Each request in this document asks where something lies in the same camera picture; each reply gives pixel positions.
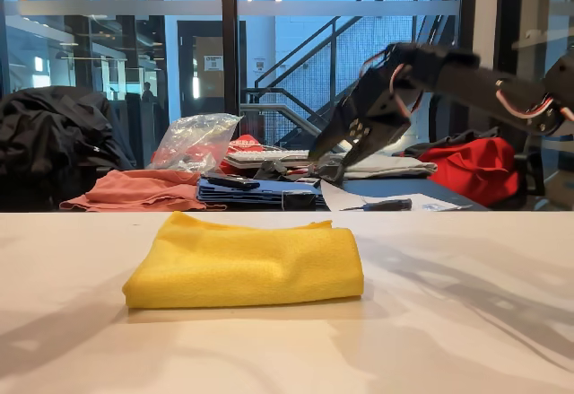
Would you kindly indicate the yellow microfiber towel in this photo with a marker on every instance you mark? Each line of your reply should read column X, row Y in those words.
column 242, row 268

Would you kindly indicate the red fabric bag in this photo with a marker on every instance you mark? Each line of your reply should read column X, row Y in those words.
column 475, row 174

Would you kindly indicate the dark door with paper sign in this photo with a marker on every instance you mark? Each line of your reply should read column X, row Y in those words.
column 208, row 84

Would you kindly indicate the clear plastic bag of parts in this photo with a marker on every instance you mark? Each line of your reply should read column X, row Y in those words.
column 197, row 142

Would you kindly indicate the dark rectangular table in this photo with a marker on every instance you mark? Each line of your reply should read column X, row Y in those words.
column 403, row 186

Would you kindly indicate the white computer keyboard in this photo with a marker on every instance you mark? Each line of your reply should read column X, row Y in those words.
column 269, row 157

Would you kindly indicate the small red packet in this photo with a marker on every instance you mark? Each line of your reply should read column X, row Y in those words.
column 298, row 170

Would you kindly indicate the black screwdriver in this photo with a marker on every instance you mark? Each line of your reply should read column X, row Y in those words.
column 388, row 204

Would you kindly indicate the black jacket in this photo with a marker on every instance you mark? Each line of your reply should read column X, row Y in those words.
column 36, row 142

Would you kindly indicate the blue plastic folder stack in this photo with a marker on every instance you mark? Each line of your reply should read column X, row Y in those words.
column 269, row 192

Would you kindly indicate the folded beige cloth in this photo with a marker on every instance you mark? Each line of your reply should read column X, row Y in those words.
column 403, row 167

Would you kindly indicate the distant standing person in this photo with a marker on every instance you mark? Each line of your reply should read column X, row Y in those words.
column 148, row 92

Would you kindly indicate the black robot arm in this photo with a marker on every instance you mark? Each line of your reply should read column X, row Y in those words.
column 471, row 80

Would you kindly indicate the black keypad phone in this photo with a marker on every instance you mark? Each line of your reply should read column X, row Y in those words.
column 233, row 182

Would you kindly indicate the red printed cloth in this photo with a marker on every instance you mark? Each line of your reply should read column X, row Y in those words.
column 246, row 143

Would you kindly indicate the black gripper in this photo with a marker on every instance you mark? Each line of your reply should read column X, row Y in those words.
column 376, row 118

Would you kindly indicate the black metal staircase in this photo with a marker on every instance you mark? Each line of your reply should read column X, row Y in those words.
column 350, row 53

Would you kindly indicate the dark grey garment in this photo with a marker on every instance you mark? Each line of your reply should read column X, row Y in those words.
column 448, row 142

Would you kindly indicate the crumpled black plastic bag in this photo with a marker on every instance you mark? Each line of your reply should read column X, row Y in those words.
column 269, row 170
column 323, row 170

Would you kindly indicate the black mesh office chair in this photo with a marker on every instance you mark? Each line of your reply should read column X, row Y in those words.
column 531, row 174

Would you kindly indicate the white lined paper sheet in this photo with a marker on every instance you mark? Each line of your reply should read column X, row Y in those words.
column 341, row 198

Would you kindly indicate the salmon orange shirt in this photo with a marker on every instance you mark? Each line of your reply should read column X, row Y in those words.
column 134, row 192

